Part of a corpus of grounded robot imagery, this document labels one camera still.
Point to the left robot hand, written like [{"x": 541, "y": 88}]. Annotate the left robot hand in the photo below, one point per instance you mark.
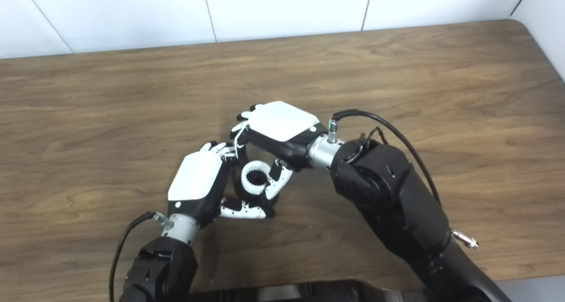
[{"x": 196, "y": 180}]

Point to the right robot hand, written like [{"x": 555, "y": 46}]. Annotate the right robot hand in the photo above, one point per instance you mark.
[{"x": 282, "y": 121}]

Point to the round black part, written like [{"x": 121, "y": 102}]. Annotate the round black part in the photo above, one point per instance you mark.
[{"x": 255, "y": 177}]

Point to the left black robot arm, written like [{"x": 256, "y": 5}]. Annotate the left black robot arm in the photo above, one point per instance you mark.
[{"x": 161, "y": 271}]

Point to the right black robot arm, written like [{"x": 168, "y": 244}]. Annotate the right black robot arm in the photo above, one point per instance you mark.
[{"x": 393, "y": 200}]

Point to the black robot torso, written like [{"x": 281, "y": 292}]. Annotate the black robot torso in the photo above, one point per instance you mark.
[{"x": 309, "y": 292}]

